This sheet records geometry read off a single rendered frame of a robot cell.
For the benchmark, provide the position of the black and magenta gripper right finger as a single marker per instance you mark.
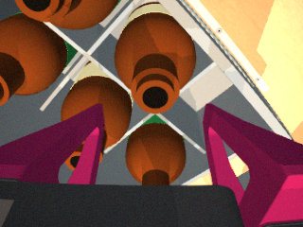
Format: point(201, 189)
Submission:
point(274, 193)

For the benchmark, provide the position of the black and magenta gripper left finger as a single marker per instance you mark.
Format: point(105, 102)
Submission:
point(37, 157)

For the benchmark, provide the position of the dark grey crate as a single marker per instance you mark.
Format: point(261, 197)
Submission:
point(224, 87)

